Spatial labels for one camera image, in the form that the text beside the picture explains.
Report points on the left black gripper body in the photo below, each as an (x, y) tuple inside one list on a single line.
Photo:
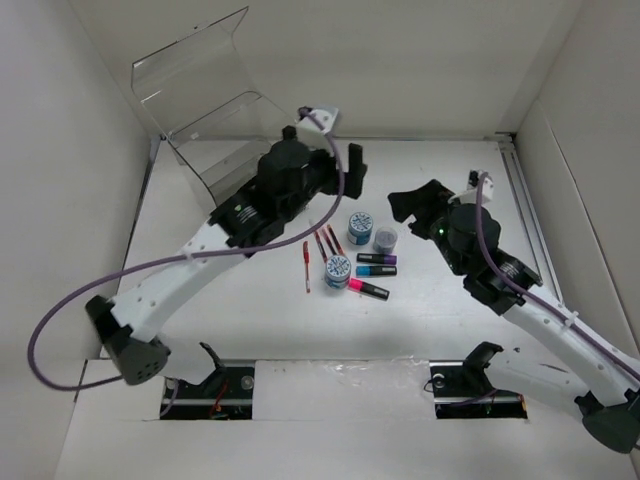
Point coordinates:
[(324, 172)]

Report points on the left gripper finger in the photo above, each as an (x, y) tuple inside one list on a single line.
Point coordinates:
[(355, 158), (354, 181)]

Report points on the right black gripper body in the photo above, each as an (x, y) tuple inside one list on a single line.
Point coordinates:
[(435, 225)]

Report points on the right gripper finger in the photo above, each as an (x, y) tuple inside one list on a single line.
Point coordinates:
[(428, 194), (405, 205)]

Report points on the clear acrylic drawer organizer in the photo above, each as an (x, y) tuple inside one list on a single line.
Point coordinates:
[(200, 95)]

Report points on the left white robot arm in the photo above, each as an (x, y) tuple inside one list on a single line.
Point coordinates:
[(251, 220)]

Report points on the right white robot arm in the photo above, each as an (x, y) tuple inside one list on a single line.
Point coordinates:
[(598, 384)]

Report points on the clear jar purple contents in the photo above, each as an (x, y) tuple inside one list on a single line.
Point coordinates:
[(385, 240)]

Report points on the blue tape jar upper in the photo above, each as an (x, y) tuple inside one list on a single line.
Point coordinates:
[(360, 228)]

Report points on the blue tape jar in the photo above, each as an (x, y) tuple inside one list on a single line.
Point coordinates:
[(337, 272), (360, 228)]

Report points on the purple highlighter marker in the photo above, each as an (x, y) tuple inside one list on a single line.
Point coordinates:
[(376, 259)]

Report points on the red pen middle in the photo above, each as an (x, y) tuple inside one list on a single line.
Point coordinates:
[(329, 242)]

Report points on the red pen right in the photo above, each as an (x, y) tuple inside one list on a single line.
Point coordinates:
[(334, 240)]

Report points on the red pen lying apart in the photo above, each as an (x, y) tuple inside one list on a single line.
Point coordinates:
[(306, 258)]

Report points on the red pen white cap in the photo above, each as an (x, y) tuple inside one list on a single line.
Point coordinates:
[(321, 248)]

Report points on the blue highlighter marker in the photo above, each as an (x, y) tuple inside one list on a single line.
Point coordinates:
[(369, 271)]

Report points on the blue tape jar lower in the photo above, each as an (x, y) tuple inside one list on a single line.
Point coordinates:
[(337, 272)]

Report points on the pink highlighter marker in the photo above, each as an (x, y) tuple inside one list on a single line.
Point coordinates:
[(368, 289)]

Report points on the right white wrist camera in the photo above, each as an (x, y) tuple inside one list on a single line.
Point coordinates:
[(479, 189)]

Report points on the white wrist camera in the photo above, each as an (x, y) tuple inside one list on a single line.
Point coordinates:
[(314, 123), (479, 189)]

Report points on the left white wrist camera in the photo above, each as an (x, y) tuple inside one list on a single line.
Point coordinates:
[(314, 123)]

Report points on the right aluminium rail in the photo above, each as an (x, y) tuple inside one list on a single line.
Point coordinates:
[(512, 206)]

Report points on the aluminium rail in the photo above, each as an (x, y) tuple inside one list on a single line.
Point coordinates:
[(512, 206), (318, 390)]

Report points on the front aluminium rail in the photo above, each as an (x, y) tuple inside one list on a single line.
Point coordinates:
[(318, 390)]

